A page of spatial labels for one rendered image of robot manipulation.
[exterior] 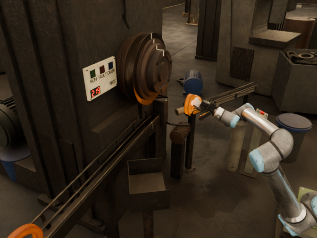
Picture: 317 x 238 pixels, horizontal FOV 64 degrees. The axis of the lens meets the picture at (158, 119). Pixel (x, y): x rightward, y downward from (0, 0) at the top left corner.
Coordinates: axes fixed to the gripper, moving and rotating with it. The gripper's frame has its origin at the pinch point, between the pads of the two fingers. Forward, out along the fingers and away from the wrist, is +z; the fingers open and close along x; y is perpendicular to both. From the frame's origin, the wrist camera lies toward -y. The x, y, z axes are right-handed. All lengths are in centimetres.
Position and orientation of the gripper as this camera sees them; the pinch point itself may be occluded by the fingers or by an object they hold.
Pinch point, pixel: (189, 101)
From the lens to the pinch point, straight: 188.6
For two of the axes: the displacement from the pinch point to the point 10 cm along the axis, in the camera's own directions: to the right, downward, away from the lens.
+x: -4.5, 4.3, -7.8
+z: -8.6, -4.6, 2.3
